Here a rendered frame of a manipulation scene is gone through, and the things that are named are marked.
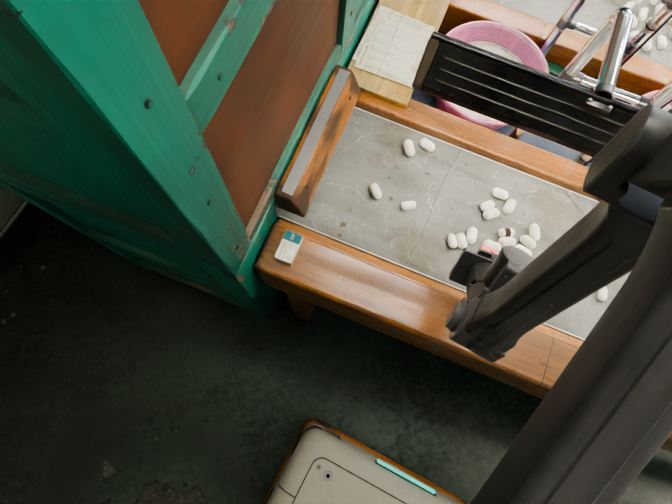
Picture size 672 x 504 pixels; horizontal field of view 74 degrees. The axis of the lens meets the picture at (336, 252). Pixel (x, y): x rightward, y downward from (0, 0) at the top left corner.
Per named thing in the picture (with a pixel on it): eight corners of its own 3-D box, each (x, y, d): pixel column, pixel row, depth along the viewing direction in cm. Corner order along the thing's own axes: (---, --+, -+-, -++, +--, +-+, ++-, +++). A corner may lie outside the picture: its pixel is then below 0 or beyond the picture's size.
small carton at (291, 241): (291, 266, 86) (290, 263, 84) (274, 259, 86) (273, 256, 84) (303, 238, 87) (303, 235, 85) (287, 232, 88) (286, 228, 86)
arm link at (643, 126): (642, 139, 27) (824, 224, 26) (659, 84, 30) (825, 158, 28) (432, 336, 65) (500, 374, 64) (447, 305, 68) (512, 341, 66)
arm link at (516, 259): (442, 331, 63) (497, 363, 62) (483, 273, 57) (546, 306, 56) (455, 289, 73) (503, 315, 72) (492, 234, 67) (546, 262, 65)
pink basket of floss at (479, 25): (548, 126, 107) (570, 104, 98) (448, 159, 103) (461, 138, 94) (501, 37, 113) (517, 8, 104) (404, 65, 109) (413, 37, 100)
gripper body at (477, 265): (464, 244, 76) (464, 268, 70) (521, 267, 75) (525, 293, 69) (448, 273, 79) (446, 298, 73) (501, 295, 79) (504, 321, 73)
